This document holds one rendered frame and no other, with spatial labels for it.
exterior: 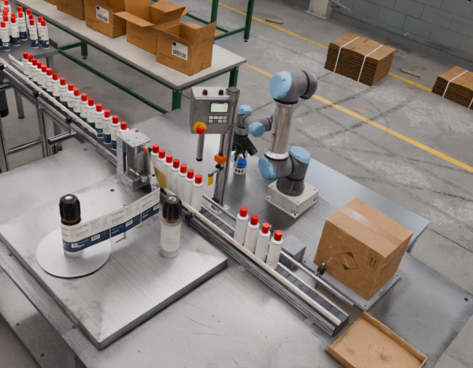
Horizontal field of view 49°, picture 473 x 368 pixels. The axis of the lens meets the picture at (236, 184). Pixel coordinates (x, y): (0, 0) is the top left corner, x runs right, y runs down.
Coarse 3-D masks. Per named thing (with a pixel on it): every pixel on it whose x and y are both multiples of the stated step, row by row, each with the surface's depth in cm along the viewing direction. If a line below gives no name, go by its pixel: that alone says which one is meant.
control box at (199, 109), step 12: (192, 96) 225; (204, 96) 221; (216, 96) 223; (228, 96) 224; (192, 108) 226; (204, 108) 224; (228, 108) 226; (192, 120) 228; (204, 120) 228; (228, 120) 230; (192, 132) 231; (204, 132) 232; (216, 132) 233
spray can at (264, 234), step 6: (264, 228) 219; (258, 234) 222; (264, 234) 220; (258, 240) 223; (264, 240) 222; (258, 246) 224; (264, 246) 224; (258, 252) 226; (264, 252) 226; (264, 258) 230
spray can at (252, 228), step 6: (252, 216) 223; (252, 222) 223; (252, 228) 224; (258, 228) 226; (246, 234) 228; (252, 234) 226; (246, 240) 229; (252, 240) 228; (246, 246) 231; (252, 246) 230; (252, 252) 233
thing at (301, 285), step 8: (104, 144) 289; (112, 152) 283; (184, 208) 253; (208, 216) 251; (216, 224) 247; (224, 224) 247; (216, 232) 242; (232, 232) 244; (224, 240) 239; (248, 256) 232; (256, 264) 229; (280, 272) 227; (288, 272) 227; (288, 280) 224; (296, 280) 224; (288, 288) 220; (304, 288) 221; (296, 296) 217; (312, 296) 218; (320, 296) 218; (320, 304) 216; (328, 304) 215; (336, 312) 213; (328, 320) 209; (344, 320) 210
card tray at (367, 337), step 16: (368, 320) 217; (352, 336) 210; (368, 336) 211; (384, 336) 212; (336, 352) 199; (352, 352) 204; (368, 352) 205; (384, 352) 205; (400, 352) 206; (416, 352) 204
